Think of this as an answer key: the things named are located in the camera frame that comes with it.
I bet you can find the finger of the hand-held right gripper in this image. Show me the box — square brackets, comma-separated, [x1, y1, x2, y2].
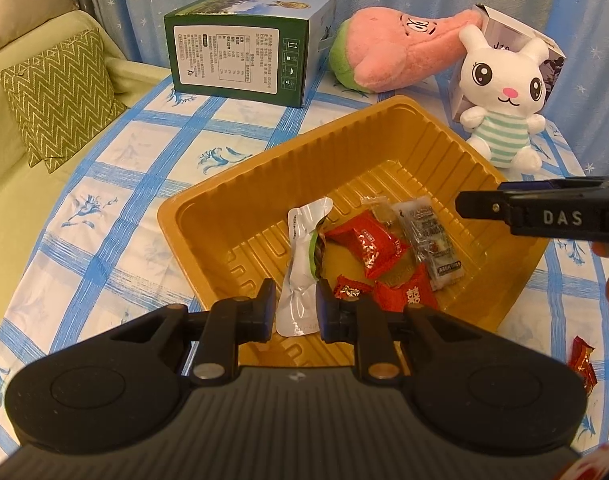
[456, 189, 516, 224]
[497, 176, 609, 194]

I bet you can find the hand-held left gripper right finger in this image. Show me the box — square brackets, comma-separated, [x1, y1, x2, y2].
[315, 278, 478, 385]

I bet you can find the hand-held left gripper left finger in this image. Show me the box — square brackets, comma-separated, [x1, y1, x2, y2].
[109, 278, 278, 387]

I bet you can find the white silver snack packet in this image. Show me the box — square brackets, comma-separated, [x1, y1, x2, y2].
[275, 197, 334, 337]

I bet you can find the golden plastic tray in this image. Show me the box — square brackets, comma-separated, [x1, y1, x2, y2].
[157, 95, 550, 368]

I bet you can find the dark red candy packet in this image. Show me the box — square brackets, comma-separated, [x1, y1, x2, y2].
[373, 262, 439, 311]

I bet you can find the small red candy packet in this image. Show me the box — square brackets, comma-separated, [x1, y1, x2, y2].
[333, 275, 375, 301]

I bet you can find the clear dark print snack packet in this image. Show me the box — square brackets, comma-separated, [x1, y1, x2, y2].
[392, 197, 468, 291]

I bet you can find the large bright red candy packet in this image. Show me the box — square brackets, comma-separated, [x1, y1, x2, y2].
[325, 211, 411, 280]

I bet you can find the small clear candy wrapper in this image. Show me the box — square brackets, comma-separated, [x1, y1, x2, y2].
[359, 195, 396, 226]

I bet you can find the white rabbit plush toy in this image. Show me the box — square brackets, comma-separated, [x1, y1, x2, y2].
[457, 25, 548, 168]

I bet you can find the red candy with orange ends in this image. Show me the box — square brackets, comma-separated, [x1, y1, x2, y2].
[567, 335, 598, 398]

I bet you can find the plant print cardboard box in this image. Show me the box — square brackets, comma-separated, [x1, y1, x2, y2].
[447, 4, 566, 123]

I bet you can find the pink plush toy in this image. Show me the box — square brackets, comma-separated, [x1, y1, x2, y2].
[332, 4, 485, 95]

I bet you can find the blue checked tablecloth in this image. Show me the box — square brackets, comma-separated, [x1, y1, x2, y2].
[0, 67, 609, 461]

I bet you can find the red white cloth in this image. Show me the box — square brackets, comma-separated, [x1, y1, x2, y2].
[555, 440, 609, 480]

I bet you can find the green and white carton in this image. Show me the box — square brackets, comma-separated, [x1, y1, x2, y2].
[163, 0, 338, 108]

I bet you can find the light green sofa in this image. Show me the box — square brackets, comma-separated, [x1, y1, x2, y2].
[0, 7, 172, 361]

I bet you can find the green zigzag cushion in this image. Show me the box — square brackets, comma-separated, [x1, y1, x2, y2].
[0, 27, 128, 175]

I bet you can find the beige satin cushion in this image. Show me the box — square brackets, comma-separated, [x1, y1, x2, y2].
[0, 0, 80, 61]

